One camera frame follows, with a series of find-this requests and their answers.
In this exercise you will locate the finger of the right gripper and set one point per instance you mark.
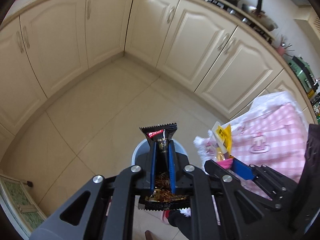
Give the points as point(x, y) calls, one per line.
point(215, 170)
point(242, 170)

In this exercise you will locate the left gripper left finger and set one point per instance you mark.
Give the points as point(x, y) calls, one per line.
point(104, 207)

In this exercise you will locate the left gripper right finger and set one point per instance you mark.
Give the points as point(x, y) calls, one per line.
point(219, 210)

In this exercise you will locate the yellow pink snack bag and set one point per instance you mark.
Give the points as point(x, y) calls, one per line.
point(220, 142)

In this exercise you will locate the black snack packet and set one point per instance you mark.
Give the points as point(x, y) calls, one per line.
point(162, 170)

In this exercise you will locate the pink checked tablecloth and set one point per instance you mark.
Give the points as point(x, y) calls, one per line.
point(273, 133)

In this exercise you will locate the green electric grill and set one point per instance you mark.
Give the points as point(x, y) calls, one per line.
point(304, 74)

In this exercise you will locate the pink utensil cup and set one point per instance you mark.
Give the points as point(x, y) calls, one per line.
point(284, 46)

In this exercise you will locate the black gas stove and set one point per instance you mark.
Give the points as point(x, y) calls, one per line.
point(245, 18)

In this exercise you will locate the steel wok with lid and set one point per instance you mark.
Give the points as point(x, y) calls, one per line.
point(259, 15)

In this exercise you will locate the cream lower cabinets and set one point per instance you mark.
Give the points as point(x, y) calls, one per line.
point(49, 43)

